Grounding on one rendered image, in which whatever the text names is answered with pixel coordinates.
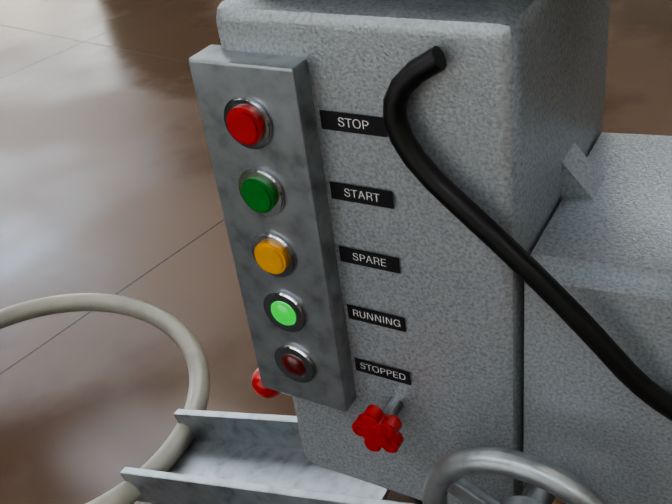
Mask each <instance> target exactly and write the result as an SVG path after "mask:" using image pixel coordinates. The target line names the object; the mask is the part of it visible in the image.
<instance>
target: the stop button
mask: <svg viewBox="0 0 672 504"><path fill-rule="evenodd" d="M227 126H228V129H229V131H230V133H231V134H232V136H233V137H234V138H235V139H236V140H237V141H239V142H240V143H243V144H246V145H254V144H256V143H257V142H258V141H259V140H260V139H261V138H262V136H263V132H264V129H263V124H262V121H261V119H260V118H259V116H258V115H257V114H256V113H255V112H254V111H253V110H252V109H250V108H248V107H246V106H236V107H234V108H233V109H231V110H230V111H229V113H228V115H227Z"/></svg>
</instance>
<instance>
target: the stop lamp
mask: <svg viewBox="0 0 672 504"><path fill-rule="evenodd" d="M281 361H282V365H283V367H284V369H285V370H286V371H287V372H288V373H289V374H291V375H293V376H296V377H301V376H304V375H305V373H306V367H305V365H304V363H303V362H302V361H301V360H300V359H299V358H298V357H296V356H294V355H292V354H285V355H283V356H282V359H281Z"/></svg>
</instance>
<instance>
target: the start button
mask: <svg viewBox="0 0 672 504"><path fill-rule="evenodd" d="M241 193H242V196H243V199H244V201H245V202H246V204H247V205H248V206H249V207H250V208H252V209H253V210H255V211H257V212H260V213H267V212H269V211H271V210H272V209H273V208H274V206H275V205H276V194H275V192H274V190H273V188H272V187H271V185H270V184H269V183H268V182H266V181H265V180H264V179H262V178H259V177H250V178H248V179H247V180H245V181H244V182H243V184H242V186H241Z"/></svg>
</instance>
